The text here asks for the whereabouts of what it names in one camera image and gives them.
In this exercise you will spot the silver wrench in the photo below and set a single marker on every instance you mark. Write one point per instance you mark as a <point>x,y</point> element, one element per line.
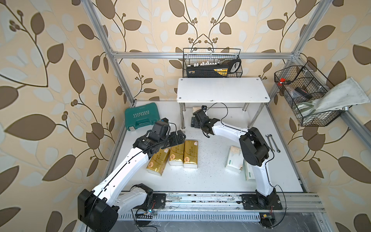
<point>275,144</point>
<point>269,141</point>

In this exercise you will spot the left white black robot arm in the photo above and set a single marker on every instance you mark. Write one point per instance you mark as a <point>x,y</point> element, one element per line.
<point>116,179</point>

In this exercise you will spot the white two-tier shelf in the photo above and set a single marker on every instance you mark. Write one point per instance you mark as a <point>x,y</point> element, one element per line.
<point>224,90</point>

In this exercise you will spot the black wire basket right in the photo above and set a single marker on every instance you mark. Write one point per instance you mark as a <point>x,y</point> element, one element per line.
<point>305,86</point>

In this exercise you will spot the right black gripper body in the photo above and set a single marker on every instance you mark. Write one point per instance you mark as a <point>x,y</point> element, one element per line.
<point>196,124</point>

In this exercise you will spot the white cloth rag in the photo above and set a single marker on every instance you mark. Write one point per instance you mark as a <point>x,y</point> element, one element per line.
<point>345,94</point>

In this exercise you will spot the silver wrench left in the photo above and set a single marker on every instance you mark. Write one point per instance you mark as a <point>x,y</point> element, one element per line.
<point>269,141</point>

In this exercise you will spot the silver wrench right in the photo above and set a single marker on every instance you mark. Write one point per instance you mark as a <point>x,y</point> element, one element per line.
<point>275,144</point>

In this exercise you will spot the black wire basket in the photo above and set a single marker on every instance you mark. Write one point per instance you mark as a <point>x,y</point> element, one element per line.
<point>305,86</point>
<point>208,55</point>

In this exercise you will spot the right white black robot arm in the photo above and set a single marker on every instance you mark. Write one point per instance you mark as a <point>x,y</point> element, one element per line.
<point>255,151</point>

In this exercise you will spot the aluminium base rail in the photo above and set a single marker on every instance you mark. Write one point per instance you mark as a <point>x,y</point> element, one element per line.
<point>221,206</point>

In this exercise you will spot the black wire basket rear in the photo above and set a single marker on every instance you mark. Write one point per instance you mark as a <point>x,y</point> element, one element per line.
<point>208,55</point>

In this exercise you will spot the black yellow tool box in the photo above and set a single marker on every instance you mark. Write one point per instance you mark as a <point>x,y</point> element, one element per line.
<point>225,69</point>

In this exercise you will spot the white tissue pack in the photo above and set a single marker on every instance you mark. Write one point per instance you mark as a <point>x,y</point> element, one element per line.
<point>195,109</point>
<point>248,170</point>
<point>235,160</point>

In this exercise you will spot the green plastic tool case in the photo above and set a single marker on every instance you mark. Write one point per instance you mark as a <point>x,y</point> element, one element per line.
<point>141,116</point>

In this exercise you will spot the red handled tool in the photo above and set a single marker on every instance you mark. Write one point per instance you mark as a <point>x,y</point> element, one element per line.
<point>283,82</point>

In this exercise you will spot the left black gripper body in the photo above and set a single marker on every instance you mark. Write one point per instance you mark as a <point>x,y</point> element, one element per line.
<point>173,140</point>

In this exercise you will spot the gold tissue pack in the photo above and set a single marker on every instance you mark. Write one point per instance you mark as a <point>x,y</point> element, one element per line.
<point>158,162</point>
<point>191,154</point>
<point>177,155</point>

